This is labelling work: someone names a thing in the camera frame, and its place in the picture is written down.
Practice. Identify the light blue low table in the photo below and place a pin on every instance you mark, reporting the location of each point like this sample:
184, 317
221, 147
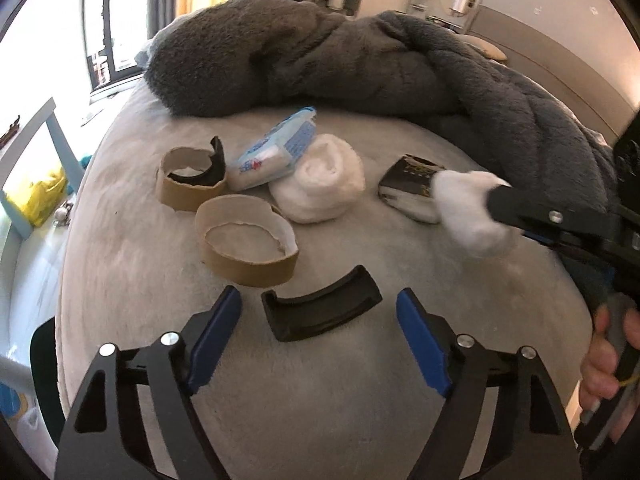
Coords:
36, 148

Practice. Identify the black gold wrapper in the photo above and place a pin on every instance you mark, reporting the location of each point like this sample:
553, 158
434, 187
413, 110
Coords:
406, 187

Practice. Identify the dark grey fleece blanket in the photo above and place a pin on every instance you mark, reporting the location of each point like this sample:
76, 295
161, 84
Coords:
248, 53

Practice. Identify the beige pillow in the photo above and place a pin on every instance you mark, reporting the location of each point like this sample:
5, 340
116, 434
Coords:
485, 48

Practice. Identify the grey bed headboard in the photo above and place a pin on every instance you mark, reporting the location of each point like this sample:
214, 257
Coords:
594, 101

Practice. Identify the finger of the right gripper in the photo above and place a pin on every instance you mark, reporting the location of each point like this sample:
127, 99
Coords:
554, 225

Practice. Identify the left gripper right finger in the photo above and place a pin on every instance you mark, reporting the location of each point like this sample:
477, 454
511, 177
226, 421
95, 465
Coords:
529, 437

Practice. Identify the white rolled towel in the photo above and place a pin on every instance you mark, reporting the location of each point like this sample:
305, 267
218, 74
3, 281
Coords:
328, 179

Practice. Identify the blue wet wipes pack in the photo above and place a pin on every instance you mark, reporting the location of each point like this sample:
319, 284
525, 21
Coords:
276, 154

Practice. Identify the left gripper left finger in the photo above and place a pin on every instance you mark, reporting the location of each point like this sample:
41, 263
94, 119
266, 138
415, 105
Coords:
133, 416

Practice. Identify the grey bed mattress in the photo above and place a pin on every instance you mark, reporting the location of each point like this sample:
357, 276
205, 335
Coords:
304, 294

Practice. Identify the black curved plastic piece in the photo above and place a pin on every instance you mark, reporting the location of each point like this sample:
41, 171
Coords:
308, 316

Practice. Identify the person's right hand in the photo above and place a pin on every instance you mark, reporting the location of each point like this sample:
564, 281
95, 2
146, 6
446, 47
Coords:
599, 365

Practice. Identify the yellow plastic bag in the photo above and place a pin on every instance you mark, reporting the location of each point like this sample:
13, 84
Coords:
37, 200

